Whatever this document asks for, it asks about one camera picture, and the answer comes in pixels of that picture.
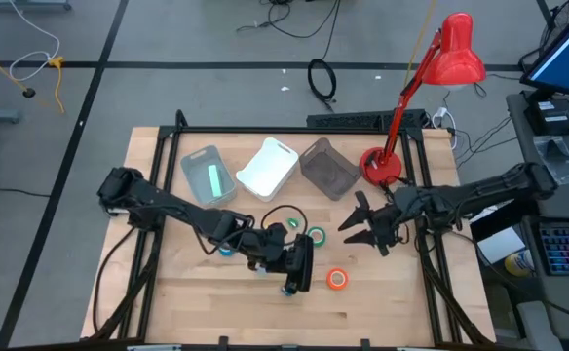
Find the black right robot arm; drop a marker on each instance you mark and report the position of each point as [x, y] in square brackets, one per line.
[484, 187]

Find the white plastic bin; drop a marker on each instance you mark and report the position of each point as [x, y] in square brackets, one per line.
[267, 170]

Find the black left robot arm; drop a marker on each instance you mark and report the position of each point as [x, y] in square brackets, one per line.
[167, 207]

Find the black power strip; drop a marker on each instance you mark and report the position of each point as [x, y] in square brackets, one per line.
[352, 119]

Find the yellow lidded container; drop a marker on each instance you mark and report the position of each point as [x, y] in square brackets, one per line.
[518, 265]

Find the orange tape roll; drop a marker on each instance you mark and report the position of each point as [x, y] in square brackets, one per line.
[329, 279]

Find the blue mini stapler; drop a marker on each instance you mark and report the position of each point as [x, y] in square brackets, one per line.
[287, 292]

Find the black stapler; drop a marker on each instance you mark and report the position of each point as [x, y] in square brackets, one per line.
[301, 263]

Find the clear plastic bag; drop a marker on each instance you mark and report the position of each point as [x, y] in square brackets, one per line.
[564, 156]

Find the mint green stapler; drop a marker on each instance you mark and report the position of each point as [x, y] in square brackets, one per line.
[215, 181]

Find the light blue staple remover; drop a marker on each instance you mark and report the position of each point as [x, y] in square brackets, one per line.
[261, 270]

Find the green tape roll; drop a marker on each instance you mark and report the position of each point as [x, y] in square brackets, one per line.
[309, 237]

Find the blue tape roll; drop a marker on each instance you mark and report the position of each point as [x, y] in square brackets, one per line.
[225, 252]

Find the white paper sheet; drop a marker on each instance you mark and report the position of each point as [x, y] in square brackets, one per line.
[499, 246]

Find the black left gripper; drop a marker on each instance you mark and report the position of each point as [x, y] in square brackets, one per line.
[272, 248]

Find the black aluminium table frame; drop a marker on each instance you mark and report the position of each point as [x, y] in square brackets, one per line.
[289, 130]

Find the grey plastic bin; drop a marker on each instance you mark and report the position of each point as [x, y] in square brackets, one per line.
[199, 175]

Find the small black computer box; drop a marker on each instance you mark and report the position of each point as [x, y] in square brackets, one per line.
[552, 117]

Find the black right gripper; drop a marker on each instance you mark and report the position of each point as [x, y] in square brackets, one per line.
[394, 217]

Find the red desk lamp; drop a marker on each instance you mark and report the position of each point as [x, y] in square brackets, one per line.
[455, 58]

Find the dark translucent plastic bin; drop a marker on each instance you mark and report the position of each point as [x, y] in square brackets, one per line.
[328, 170]

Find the computer monitor with blue screen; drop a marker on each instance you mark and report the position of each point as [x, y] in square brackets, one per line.
[567, 58]

